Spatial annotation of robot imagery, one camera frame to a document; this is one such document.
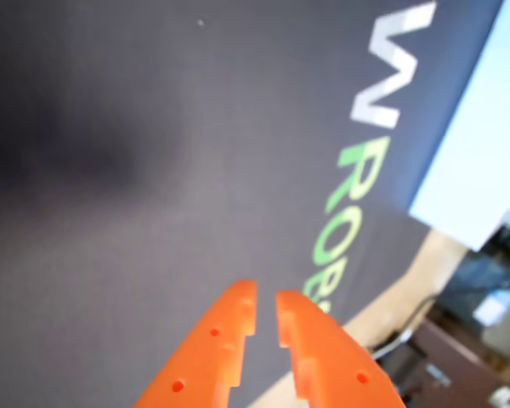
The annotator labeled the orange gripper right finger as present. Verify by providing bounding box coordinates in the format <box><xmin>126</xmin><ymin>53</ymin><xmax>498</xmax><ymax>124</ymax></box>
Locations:
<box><xmin>275</xmin><ymin>290</ymin><xmax>405</xmax><ymax>408</ymax></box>

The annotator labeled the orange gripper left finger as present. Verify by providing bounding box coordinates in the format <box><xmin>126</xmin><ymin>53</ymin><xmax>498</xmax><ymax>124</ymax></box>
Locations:
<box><xmin>131</xmin><ymin>278</ymin><xmax>258</xmax><ymax>408</ymax></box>

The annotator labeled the dark brown furniture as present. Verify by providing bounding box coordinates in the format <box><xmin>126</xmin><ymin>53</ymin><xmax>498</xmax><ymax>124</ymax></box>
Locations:
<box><xmin>401</xmin><ymin>316</ymin><xmax>510</xmax><ymax>408</ymax></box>

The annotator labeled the dark mat WOWROBO print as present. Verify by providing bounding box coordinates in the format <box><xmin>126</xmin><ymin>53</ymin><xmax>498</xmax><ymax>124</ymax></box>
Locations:
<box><xmin>0</xmin><ymin>0</ymin><xmax>507</xmax><ymax>408</ymax></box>

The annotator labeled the grey cable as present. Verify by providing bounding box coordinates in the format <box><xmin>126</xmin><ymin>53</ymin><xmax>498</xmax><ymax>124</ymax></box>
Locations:
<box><xmin>370</xmin><ymin>292</ymin><xmax>437</xmax><ymax>360</ymax></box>

